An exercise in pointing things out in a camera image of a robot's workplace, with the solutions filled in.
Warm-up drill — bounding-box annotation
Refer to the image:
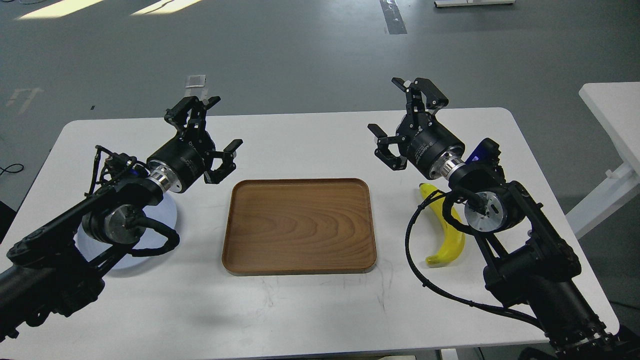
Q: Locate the white side table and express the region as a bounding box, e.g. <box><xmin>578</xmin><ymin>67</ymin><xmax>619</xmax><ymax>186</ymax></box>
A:
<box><xmin>565</xmin><ymin>82</ymin><xmax>640</xmax><ymax>239</ymax></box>

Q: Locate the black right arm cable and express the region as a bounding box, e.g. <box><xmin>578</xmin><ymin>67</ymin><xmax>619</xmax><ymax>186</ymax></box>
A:
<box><xmin>405</xmin><ymin>191</ymin><xmax>544</xmax><ymax>330</ymax></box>

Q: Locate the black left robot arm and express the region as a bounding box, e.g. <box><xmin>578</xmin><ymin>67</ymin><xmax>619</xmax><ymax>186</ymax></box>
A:
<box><xmin>0</xmin><ymin>96</ymin><xmax>243</xmax><ymax>340</ymax></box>

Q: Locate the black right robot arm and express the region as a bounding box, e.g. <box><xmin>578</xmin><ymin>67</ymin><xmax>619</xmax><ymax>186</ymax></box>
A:
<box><xmin>367</xmin><ymin>77</ymin><xmax>639</xmax><ymax>360</ymax></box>

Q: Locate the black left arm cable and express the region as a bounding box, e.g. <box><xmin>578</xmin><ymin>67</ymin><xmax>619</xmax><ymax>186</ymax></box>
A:
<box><xmin>127</xmin><ymin>215</ymin><xmax>181</xmax><ymax>258</ymax></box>

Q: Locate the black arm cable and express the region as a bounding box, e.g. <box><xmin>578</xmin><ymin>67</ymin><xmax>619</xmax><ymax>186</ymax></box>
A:
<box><xmin>405</xmin><ymin>191</ymin><xmax>544</xmax><ymax>330</ymax></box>
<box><xmin>127</xmin><ymin>215</ymin><xmax>181</xmax><ymax>258</ymax></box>

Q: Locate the light blue plate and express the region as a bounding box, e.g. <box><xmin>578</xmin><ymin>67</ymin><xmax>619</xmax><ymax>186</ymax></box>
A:
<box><xmin>76</xmin><ymin>192</ymin><xmax>178</xmax><ymax>271</ymax></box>

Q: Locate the wooden tray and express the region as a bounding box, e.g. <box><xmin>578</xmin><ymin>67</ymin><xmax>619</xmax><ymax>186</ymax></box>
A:
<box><xmin>221</xmin><ymin>178</ymin><xmax>377</xmax><ymax>276</ymax></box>

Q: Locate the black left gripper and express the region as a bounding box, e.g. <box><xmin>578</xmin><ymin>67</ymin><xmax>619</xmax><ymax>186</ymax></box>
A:
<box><xmin>147</xmin><ymin>96</ymin><xmax>243</xmax><ymax>194</ymax></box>

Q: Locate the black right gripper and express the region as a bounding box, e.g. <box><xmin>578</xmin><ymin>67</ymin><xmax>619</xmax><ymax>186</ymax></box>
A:
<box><xmin>368</xmin><ymin>77</ymin><xmax>465</xmax><ymax>181</ymax></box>

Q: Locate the yellow banana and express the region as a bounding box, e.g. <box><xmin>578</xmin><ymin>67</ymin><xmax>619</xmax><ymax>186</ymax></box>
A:
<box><xmin>419</xmin><ymin>183</ymin><xmax>466</xmax><ymax>268</ymax></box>

